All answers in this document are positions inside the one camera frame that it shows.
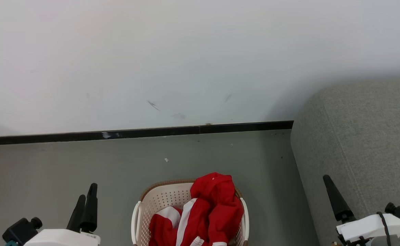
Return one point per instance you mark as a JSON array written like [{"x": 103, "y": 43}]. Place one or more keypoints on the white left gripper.
[{"x": 61, "y": 238}]

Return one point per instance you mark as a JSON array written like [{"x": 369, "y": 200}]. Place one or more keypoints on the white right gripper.
[{"x": 367, "y": 227}]

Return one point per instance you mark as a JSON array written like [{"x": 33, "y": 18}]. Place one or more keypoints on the grey fabric sofa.
[{"x": 363, "y": 136}]

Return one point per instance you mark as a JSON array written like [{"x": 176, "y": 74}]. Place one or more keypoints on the cream perforated laundry basket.
[{"x": 162, "y": 198}]

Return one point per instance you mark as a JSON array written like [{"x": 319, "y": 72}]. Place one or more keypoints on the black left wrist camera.
[{"x": 19, "y": 231}]

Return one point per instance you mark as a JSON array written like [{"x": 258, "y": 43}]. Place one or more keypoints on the black wall baseboard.
[{"x": 135, "y": 132}]

